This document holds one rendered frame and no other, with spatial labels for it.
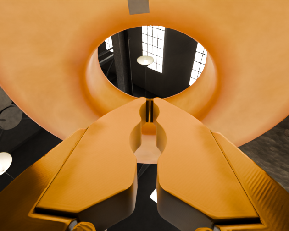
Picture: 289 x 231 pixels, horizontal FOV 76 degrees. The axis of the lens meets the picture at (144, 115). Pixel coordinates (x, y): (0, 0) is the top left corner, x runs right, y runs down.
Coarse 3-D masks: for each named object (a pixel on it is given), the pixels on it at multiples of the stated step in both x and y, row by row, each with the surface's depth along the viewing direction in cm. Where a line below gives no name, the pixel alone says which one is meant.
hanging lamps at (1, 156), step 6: (138, 60) 659; (144, 60) 675; (150, 60) 667; (144, 66) 666; (0, 156) 409; (6, 156) 408; (0, 162) 409; (6, 162) 408; (0, 168) 396; (6, 168) 400; (0, 174) 379
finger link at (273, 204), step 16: (224, 144) 8; (240, 160) 7; (240, 176) 6; (256, 176) 6; (256, 192) 6; (272, 192) 6; (256, 208) 5; (272, 208) 5; (288, 208) 5; (224, 224) 5; (240, 224) 5; (256, 224) 5; (272, 224) 5; (288, 224) 5
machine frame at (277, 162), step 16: (272, 128) 49; (288, 128) 46; (256, 144) 55; (272, 144) 51; (288, 144) 49; (256, 160) 59; (272, 160) 55; (288, 160) 51; (272, 176) 58; (288, 176) 55
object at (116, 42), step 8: (120, 32) 428; (112, 40) 433; (120, 40) 440; (128, 40) 445; (112, 48) 450; (120, 48) 435; (128, 48) 459; (120, 56) 451; (128, 56) 477; (120, 64) 469; (128, 64) 496; (120, 72) 491; (128, 72) 518; (120, 80) 513; (128, 80) 540; (120, 88) 538; (128, 88) 561
